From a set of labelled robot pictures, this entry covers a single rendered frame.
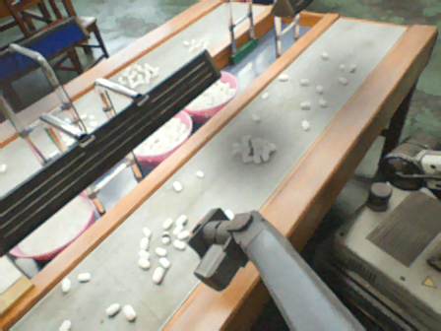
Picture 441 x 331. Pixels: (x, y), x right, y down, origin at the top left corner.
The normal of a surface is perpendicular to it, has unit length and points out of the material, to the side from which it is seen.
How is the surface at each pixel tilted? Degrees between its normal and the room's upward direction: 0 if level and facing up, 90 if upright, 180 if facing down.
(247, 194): 0
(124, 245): 0
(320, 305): 41
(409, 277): 1
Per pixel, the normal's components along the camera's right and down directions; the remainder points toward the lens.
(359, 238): -0.15, -0.69
